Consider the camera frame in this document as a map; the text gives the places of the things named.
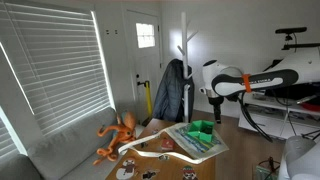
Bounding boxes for orange cable strap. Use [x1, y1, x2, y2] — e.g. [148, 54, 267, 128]
[242, 73, 253, 94]

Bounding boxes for dark puffer jacket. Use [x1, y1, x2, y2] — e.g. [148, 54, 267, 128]
[152, 58, 195, 123]

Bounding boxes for black bar camera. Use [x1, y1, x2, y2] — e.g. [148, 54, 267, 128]
[275, 26, 308, 42]

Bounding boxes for grey sofa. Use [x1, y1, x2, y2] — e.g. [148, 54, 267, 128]
[0, 106, 141, 180]

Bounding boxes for green patterned box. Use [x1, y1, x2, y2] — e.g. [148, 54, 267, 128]
[254, 164, 279, 180]

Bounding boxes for narrow white window blind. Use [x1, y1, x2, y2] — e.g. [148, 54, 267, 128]
[0, 106, 28, 161]

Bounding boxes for yellow handled tool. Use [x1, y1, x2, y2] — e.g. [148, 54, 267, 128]
[144, 80, 154, 127]

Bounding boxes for wide white window blind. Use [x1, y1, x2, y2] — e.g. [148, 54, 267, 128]
[0, 1, 116, 138]

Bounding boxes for red plastic item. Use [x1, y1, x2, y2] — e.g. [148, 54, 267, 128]
[299, 101, 320, 113]

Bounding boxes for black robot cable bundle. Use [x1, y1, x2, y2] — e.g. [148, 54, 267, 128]
[238, 92, 274, 143]

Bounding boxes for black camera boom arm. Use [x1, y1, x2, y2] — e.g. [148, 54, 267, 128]
[281, 42, 320, 51]

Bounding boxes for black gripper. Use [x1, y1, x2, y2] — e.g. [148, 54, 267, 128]
[211, 96, 224, 125]

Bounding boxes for wooden table with stickers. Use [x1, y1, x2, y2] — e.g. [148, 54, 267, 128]
[105, 118, 217, 180]

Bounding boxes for black door handle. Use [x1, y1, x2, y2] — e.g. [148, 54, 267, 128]
[135, 73, 148, 88]

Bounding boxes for white coat rack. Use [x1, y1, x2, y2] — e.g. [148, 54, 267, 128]
[176, 12, 199, 123]

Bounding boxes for white shelf unit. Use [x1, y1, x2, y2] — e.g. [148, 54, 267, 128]
[238, 93, 320, 140]

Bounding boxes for orange octopus plush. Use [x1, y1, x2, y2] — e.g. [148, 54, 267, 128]
[92, 110, 138, 167]

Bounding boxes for white door with window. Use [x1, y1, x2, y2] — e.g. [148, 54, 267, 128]
[124, 9, 164, 124]

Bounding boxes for small red book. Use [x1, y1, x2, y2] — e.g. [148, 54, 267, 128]
[161, 138, 176, 152]

